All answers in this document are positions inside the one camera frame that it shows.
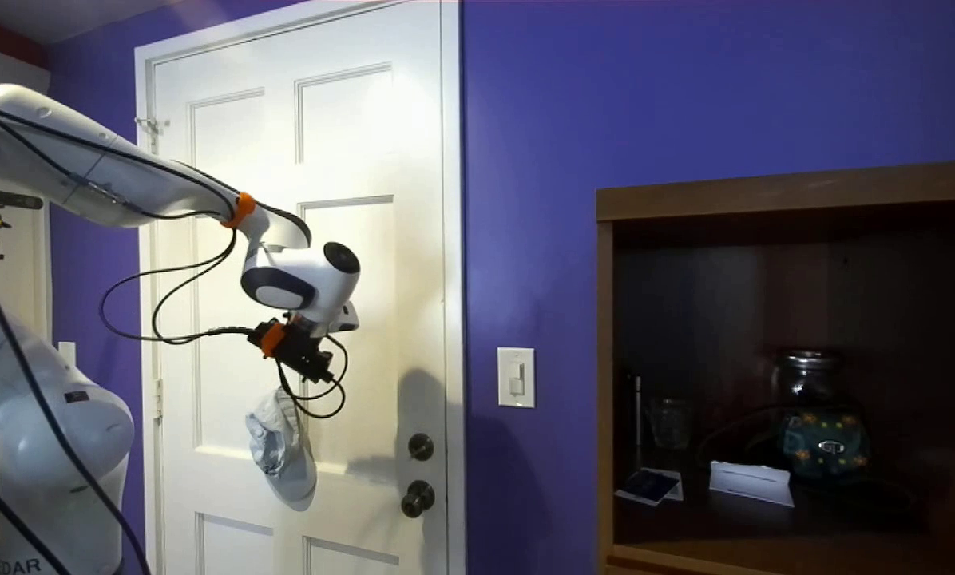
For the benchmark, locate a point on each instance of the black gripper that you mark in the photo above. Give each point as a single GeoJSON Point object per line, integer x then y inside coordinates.
{"type": "Point", "coordinates": [303, 350]}

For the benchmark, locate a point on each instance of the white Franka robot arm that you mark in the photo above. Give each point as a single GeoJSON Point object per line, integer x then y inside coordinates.
{"type": "Point", "coordinates": [82, 162]}

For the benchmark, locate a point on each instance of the white panel door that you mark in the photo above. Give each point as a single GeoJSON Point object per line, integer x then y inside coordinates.
{"type": "Point", "coordinates": [391, 211]}

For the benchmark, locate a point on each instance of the white closet door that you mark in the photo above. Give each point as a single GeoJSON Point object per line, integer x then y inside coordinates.
{"type": "Point", "coordinates": [15, 289]}

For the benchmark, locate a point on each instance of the brown wooden cabinet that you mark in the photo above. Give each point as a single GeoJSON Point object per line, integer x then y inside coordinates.
{"type": "Point", "coordinates": [710, 195]}

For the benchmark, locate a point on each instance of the dark deadbolt knob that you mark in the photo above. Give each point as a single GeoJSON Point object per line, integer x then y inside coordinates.
{"type": "Point", "coordinates": [418, 499]}

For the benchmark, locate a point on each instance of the small flat book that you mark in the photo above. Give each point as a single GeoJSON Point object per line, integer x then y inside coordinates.
{"type": "Point", "coordinates": [650, 487]}

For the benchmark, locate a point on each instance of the clear drinking glass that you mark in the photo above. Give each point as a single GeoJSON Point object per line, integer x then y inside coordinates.
{"type": "Point", "coordinates": [668, 424]}

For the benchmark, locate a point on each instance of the white paper card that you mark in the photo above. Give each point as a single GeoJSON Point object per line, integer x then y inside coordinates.
{"type": "Point", "coordinates": [751, 480]}

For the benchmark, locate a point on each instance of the painted glass jar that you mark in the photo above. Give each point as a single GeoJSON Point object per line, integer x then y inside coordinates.
{"type": "Point", "coordinates": [821, 435]}

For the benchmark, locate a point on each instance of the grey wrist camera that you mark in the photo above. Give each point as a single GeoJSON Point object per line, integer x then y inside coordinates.
{"type": "Point", "coordinates": [347, 317]}

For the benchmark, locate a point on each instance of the white light switch plate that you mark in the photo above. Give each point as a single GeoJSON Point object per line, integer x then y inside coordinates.
{"type": "Point", "coordinates": [517, 376]}

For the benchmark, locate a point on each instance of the small white wall plate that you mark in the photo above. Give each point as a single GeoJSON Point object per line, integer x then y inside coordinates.
{"type": "Point", "coordinates": [65, 351]}

